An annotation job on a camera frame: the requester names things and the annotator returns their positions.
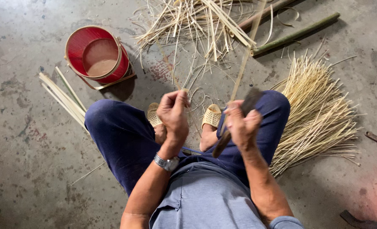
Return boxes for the long split bamboo strip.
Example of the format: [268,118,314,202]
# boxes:
[155,0,268,138]

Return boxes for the silver metal wristwatch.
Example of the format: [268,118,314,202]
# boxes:
[153,153,180,172]

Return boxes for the person's right foot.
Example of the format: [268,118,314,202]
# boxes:
[199,123,220,153]

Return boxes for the heap of bamboo scraps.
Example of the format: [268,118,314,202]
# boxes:
[130,0,300,96]

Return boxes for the green bamboo pole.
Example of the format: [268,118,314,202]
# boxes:
[251,12,341,57]

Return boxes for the heap of thin bamboo slivers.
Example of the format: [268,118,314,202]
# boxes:
[269,36,367,178]

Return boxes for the blue stool edge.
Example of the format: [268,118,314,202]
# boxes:
[181,146,204,155]

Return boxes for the dark knife with wooden handle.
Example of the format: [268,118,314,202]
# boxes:
[212,88,265,158]

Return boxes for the grey blue shirt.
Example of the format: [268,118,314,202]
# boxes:
[149,161,305,229]

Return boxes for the navy blue trousers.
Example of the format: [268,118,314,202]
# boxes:
[84,90,291,197]

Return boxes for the bundle of flat bamboo slats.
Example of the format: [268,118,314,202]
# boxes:
[38,66,90,133]

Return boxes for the dark flat tool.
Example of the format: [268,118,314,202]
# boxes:
[340,209,377,229]

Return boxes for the person's right hand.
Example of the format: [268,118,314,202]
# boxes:
[224,99,263,151]

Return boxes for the person's left foot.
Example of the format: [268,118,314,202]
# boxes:
[154,123,168,146]

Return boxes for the person's foot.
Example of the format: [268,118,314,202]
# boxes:
[154,123,168,146]
[199,123,220,153]

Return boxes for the beige perforated sandal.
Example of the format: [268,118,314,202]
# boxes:
[201,104,223,130]
[147,102,164,128]

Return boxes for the person's left hand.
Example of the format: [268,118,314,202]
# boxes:
[156,90,191,156]

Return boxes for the brown bamboo pole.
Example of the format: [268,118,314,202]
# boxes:
[229,0,299,38]

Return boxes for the red basket with bamboo rim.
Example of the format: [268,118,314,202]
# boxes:
[64,25,136,90]

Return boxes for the single thin bamboo sliver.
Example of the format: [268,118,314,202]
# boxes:
[70,161,107,186]

